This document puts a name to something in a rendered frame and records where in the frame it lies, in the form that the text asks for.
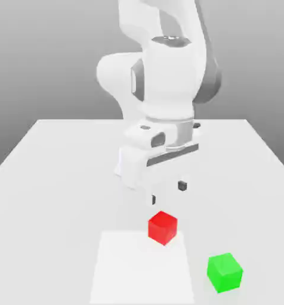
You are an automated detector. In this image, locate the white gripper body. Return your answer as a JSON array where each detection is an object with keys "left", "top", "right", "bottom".
[{"left": 114, "top": 143, "right": 200, "bottom": 194}]

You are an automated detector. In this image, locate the small red cube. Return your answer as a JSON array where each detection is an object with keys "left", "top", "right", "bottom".
[{"left": 147, "top": 210, "right": 178, "bottom": 247}]

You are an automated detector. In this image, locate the small green cube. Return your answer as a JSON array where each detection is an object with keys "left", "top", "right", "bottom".
[{"left": 206, "top": 252, "right": 244, "bottom": 294}]

